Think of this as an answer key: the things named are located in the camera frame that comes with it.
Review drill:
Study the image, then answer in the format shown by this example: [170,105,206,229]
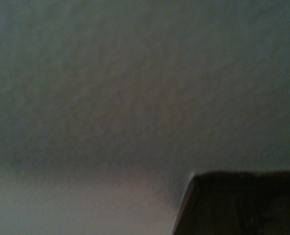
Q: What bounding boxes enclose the dark light switch plate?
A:
[172,170,290,235]

